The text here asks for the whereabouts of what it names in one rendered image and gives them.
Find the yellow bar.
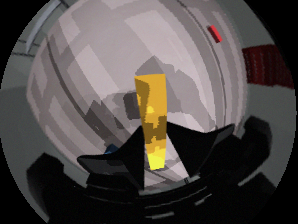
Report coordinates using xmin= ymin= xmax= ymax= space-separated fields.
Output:
xmin=134 ymin=73 xmax=166 ymax=171

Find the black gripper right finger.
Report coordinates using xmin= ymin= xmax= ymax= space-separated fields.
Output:
xmin=166 ymin=121 xmax=235 ymax=177

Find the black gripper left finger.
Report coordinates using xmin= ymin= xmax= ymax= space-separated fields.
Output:
xmin=76 ymin=125 xmax=145 ymax=190

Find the red rectangular block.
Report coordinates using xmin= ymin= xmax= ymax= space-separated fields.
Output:
xmin=208 ymin=24 xmax=222 ymax=44

